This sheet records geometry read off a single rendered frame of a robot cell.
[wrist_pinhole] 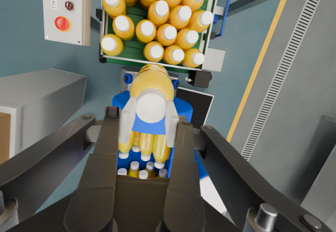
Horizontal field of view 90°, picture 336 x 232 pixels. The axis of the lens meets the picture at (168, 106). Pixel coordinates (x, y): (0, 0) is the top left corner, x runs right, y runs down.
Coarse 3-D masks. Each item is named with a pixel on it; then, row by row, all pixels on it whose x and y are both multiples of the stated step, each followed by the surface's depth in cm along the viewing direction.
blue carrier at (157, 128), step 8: (120, 96) 59; (128, 96) 60; (112, 104) 55; (120, 104) 50; (176, 104) 60; (184, 104) 62; (184, 112) 52; (136, 120) 48; (160, 120) 48; (136, 128) 49; (144, 128) 48; (152, 128) 48; (160, 128) 49; (136, 152) 80; (120, 160) 75; (128, 160) 79; (136, 160) 82; (152, 160) 83; (168, 160) 78; (128, 168) 81; (144, 168) 84; (168, 168) 78; (168, 176) 56
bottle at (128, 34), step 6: (114, 18) 53; (126, 18) 52; (114, 24) 53; (132, 24) 55; (114, 30) 54; (120, 30) 52; (126, 30) 53; (132, 30) 56; (120, 36) 56; (126, 36) 56; (132, 36) 66
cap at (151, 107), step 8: (144, 96) 20; (152, 96) 20; (160, 96) 20; (136, 104) 20; (144, 104) 20; (152, 104) 20; (160, 104) 20; (136, 112) 21; (144, 112) 21; (152, 112) 21; (160, 112) 21; (144, 120) 21; (152, 120) 21
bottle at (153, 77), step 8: (152, 64) 36; (144, 72) 26; (152, 72) 25; (160, 72) 27; (136, 80) 25; (144, 80) 24; (152, 80) 23; (160, 80) 24; (168, 80) 26; (136, 88) 23; (144, 88) 23; (152, 88) 22; (160, 88) 23; (168, 88) 24; (136, 96) 23; (168, 96) 24
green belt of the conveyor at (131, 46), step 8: (128, 8) 67; (136, 8) 68; (200, 8) 72; (136, 16) 69; (144, 16) 69; (136, 24) 70; (112, 32) 69; (200, 32) 75; (128, 40) 71; (136, 40) 71; (152, 40) 72; (128, 48) 72; (136, 48) 72; (120, 56) 72; (128, 56) 73; (136, 56) 73; (128, 64) 75; (136, 64) 75; (144, 64) 75; (184, 72) 81
